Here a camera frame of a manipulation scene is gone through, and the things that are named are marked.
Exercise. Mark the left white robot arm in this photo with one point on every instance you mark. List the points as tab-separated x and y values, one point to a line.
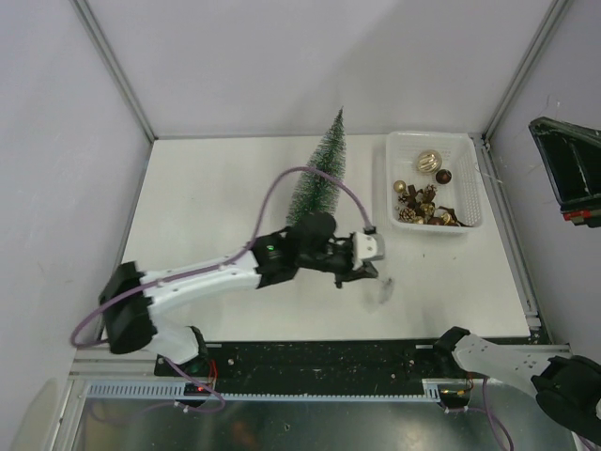
135	303

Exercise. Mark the small green christmas tree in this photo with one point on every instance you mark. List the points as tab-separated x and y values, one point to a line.
313	193

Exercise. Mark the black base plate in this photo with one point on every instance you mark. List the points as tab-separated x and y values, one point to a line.
326	368

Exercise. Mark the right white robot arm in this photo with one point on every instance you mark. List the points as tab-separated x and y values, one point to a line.
567	390

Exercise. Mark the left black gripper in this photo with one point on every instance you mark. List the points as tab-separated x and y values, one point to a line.
366	271

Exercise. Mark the large gold striped bauble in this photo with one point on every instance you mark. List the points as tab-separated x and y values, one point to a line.
429	161

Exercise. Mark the pile of gold brown ornaments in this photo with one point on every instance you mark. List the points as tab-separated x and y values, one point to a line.
418	207

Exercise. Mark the clear fairy light battery box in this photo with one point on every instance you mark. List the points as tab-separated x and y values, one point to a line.
382	290

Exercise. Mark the white plastic basket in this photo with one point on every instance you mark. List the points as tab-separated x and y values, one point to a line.
463	193

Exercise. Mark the small gold bauble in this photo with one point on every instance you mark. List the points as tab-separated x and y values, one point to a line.
399	186

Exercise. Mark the small brown bauble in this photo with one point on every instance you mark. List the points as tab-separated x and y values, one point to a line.
443	176

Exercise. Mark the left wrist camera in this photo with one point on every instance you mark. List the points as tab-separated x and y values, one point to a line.
367	248

